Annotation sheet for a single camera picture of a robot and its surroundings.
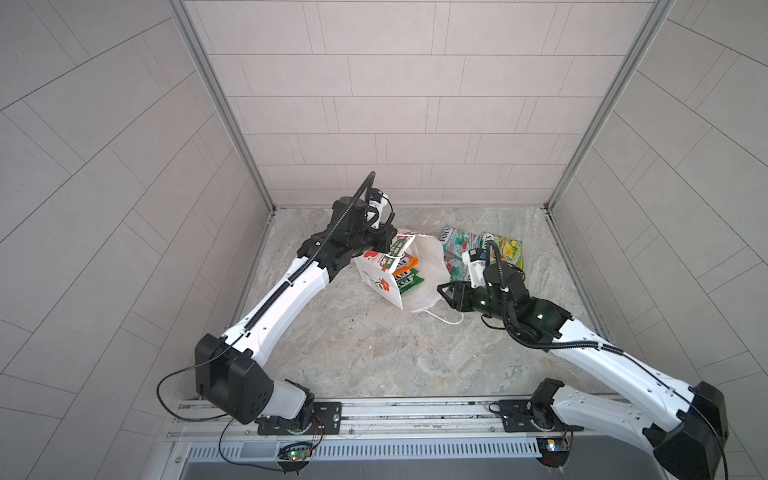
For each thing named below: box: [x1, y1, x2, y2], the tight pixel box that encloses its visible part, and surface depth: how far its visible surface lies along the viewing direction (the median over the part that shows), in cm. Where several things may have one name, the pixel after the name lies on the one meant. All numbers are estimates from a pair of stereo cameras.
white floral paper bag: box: [353, 230, 464, 325], surface depth 81 cm
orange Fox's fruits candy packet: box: [392, 252, 420, 282], surface depth 91 cm
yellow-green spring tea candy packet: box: [481, 232, 525, 269], surface depth 104 cm
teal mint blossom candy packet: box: [440, 225, 483, 271], surface depth 107 cm
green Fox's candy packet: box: [396, 268, 425, 295], surface depth 91 cm
